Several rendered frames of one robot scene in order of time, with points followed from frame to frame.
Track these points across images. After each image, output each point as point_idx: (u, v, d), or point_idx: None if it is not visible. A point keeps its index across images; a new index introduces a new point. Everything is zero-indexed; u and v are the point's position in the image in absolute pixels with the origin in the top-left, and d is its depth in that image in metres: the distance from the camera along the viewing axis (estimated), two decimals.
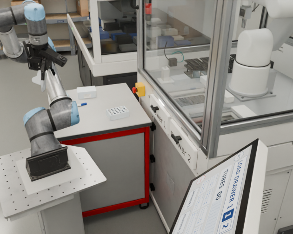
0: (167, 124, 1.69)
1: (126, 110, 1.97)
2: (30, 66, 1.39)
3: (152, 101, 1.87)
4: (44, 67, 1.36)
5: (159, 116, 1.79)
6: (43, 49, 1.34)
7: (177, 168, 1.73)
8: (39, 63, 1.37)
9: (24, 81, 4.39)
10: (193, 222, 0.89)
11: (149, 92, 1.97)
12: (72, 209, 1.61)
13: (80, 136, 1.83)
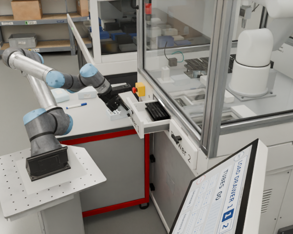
0: (140, 129, 1.65)
1: None
2: (111, 109, 1.67)
3: (128, 105, 1.83)
4: (123, 102, 1.65)
5: (134, 120, 1.75)
6: (110, 90, 1.62)
7: (177, 168, 1.73)
8: (115, 101, 1.65)
9: (24, 81, 4.39)
10: (193, 222, 0.89)
11: (149, 92, 1.97)
12: (72, 209, 1.61)
13: (80, 136, 1.83)
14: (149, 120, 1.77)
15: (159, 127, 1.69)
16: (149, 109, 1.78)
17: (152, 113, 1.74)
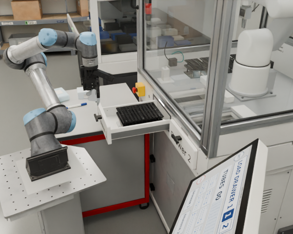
0: (107, 134, 1.60)
1: None
2: (84, 87, 1.56)
3: (98, 109, 1.78)
4: (99, 87, 1.57)
5: (103, 126, 1.70)
6: (96, 69, 1.54)
7: (177, 168, 1.73)
8: (92, 83, 1.56)
9: (24, 81, 4.39)
10: (193, 222, 0.89)
11: (149, 92, 1.97)
12: (72, 209, 1.61)
13: (80, 136, 1.83)
14: (119, 126, 1.73)
15: (128, 133, 1.65)
16: (119, 113, 1.74)
17: (121, 118, 1.69)
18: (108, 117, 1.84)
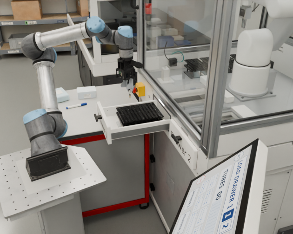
0: (107, 134, 1.60)
1: (129, 91, 1.80)
2: (125, 78, 1.70)
3: (98, 109, 1.78)
4: (136, 75, 1.74)
5: (103, 126, 1.70)
6: (131, 59, 1.71)
7: (177, 168, 1.73)
8: (130, 72, 1.72)
9: (24, 81, 4.39)
10: (193, 222, 0.89)
11: (149, 92, 1.97)
12: (72, 209, 1.61)
13: (80, 136, 1.83)
14: (119, 126, 1.73)
15: (128, 133, 1.65)
16: (119, 113, 1.74)
17: (121, 118, 1.69)
18: (108, 117, 1.84)
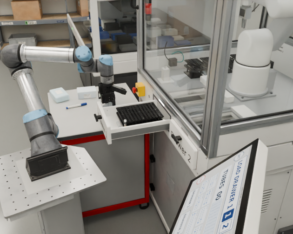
0: (107, 134, 1.60)
1: (126, 120, 1.66)
2: (102, 100, 1.85)
3: (98, 109, 1.78)
4: (115, 100, 1.86)
5: (103, 126, 1.70)
6: (112, 85, 1.84)
7: (177, 168, 1.73)
8: (109, 96, 1.85)
9: None
10: (193, 222, 0.89)
11: (149, 92, 1.97)
12: (72, 209, 1.61)
13: (80, 136, 1.83)
14: (119, 126, 1.73)
15: (128, 133, 1.65)
16: (119, 113, 1.74)
17: (121, 118, 1.69)
18: (108, 117, 1.84)
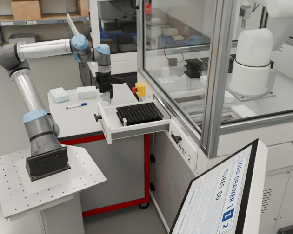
0: (107, 134, 1.60)
1: (126, 120, 1.66)
2: (100, 90, 1.85)
3: (98, 109, 1.78)
4: (112, 90, 1.87)
5: (103, 126, 1.70)
6: (109, 75, 1.84)
7: (177, 168, 1.73)
8: (107, 86, 1.86)
9: None
10: (193, 222, 0.89)
11: (149, 92, 1.97)
12: (72, 209, 1.61)
13: (80, 136, 1.83)
14: (119, 126, 1.73)
15: (128, 133, 1.65)
16: (119, 113, 1.74)
17: (121, 118, 1.69)
18: (108, 117, 1.84)
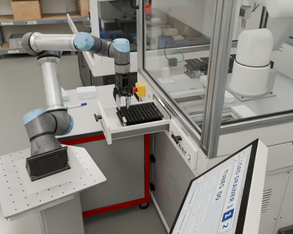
0: (107, 134, 1.60)
1: (126, 120, 1.66)
2: (130, 94, 1.56)
3: (98, 109, 1.78)
4: None
5: (103, 126, 1.70)
6: None
7: (177, 168, 1.73)
8: None
9: (24, 81, 4.39)
10: (193, 222, 0.89)
11: (149, 92, 1.97)
12: (72, 209, 1.61)
13: (80, 136, 1.83)
14: (119, 126, 1.73)
15: (128, 133, 1.65)
16: (119, 113, 1.74)
17: (121, 118, 1.69)
18: (108, 117, 1.84)
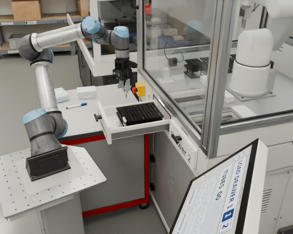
0: (107, 134, 1.60)
1: (126, 120, 1.66)
2: (123, 78, 1.70)
3: (98, 109, 1.78)
4: (132, 75, 1.74)
5: (103, 126, 1.70)
6: (128, 59, 1.71)
7: (177, 168, 1.73)
8: (128, 72, 1.72)
9: (24, 81, 4.39)
10: (193, 222, 0.89)
11: (149, 92, 1.97)
12: (72, 209, 1.61)
13: (80, 136, 1.83)
14: (119, 126, 1.73)
15: (128, 133, 1.65)
16: (119, 113, 1.74)
17: (121, 118, 1.69)
18: (108, 117, 1.84)
